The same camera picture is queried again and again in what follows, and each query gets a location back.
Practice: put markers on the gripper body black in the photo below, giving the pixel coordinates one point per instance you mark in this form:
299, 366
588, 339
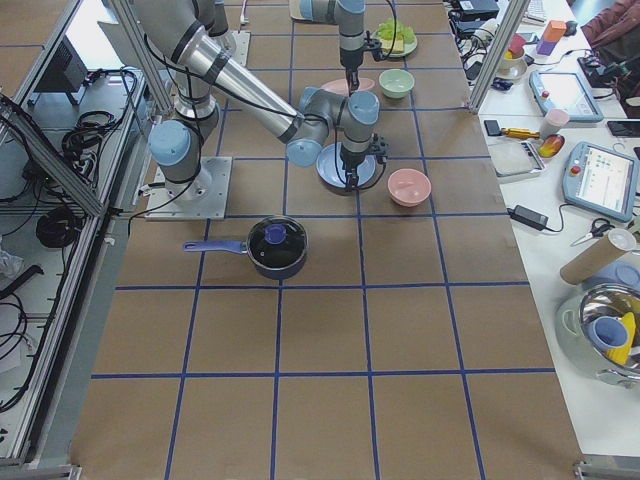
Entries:
351, 162
350, 59

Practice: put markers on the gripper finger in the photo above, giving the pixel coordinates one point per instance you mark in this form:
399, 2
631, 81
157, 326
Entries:
349, 76
355, 79
355, 179
349, 180

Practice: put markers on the pink plate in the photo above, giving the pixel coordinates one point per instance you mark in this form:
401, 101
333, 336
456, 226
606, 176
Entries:
340, 86

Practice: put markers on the blue plate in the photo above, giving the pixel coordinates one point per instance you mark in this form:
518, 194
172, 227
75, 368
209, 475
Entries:
329, 167

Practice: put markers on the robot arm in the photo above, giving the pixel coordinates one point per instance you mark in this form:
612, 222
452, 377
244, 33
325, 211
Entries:
347, 15
182, 31

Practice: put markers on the green bowl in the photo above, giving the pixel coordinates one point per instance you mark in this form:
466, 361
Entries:
396, 83

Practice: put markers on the green lettuce leaf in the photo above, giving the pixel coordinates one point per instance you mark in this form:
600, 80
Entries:
395, 29

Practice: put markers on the bread slice on plate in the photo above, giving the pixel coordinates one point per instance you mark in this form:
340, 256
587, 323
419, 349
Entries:
394, 47

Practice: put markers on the pink bowl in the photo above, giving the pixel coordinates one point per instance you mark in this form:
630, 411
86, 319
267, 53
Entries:
409, 187

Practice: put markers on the green plate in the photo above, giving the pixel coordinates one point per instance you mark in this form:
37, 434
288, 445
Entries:
408, 48

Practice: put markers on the glass pot lid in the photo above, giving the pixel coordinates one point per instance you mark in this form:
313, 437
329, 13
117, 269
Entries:
277, 242

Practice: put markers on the dark blue saucepan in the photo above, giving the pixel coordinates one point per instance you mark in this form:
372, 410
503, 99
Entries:
240, 247

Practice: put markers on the black smartphone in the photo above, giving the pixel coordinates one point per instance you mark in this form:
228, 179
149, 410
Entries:
492, 128

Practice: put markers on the kitchen scale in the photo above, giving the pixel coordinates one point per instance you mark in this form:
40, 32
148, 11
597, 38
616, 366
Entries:
515, 160

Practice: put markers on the white bowl with toys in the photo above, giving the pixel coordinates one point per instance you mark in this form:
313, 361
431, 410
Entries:
513, 65

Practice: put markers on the black power adapter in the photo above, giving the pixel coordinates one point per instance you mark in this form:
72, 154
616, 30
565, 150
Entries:
528, 217

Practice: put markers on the mango fruit toy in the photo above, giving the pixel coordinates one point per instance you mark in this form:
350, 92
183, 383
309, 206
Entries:
551, 146

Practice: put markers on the teach pendant far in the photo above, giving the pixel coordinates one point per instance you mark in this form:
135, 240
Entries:
565, 91

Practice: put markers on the teach pendant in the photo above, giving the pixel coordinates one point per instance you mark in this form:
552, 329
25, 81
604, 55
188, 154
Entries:
601, 180
565, 91

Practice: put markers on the teach pendant near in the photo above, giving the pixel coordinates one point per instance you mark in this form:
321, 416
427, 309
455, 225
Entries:
601, 180

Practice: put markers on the scissors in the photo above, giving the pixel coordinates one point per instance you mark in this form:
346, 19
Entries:
599, 227

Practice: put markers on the cardboard tube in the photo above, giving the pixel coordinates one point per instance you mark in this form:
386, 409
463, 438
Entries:
616, 243

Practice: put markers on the steel mixing bowl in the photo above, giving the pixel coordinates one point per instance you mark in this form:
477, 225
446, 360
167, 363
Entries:
609, 321

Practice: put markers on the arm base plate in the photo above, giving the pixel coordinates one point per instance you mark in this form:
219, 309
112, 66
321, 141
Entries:
205, 199
236, 43

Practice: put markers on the yellow screwdriver handle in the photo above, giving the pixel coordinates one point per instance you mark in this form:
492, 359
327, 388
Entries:
521, 134

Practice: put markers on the aluminium frame post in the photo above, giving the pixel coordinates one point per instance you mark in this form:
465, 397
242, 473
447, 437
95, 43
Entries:
507, 27

